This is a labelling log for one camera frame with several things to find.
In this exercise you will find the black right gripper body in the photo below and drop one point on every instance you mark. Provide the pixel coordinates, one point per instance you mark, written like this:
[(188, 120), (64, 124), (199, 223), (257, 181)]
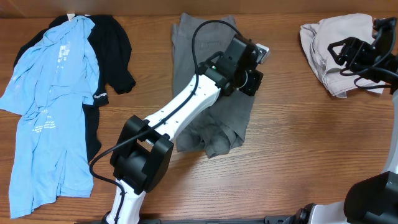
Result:
[(361, 56)]

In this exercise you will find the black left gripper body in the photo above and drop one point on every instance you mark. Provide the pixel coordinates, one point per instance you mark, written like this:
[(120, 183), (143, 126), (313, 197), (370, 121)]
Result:
[(247, 80)]

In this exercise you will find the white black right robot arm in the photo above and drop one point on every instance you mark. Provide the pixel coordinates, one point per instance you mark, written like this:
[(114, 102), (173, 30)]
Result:
[(374, 200)]

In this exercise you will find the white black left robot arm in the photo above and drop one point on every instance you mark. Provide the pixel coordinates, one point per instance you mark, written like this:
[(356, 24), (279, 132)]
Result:
[(144, 148)]

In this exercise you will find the black t-shirt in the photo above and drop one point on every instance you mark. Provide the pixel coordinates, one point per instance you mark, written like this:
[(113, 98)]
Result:
[(113, 51)]

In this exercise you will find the light blue t-shirt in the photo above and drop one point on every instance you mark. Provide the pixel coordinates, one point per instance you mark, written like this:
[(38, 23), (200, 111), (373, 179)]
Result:
[(51, 83)]

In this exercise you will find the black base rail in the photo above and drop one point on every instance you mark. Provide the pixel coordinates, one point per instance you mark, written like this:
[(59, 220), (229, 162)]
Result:
[(266, 220)]

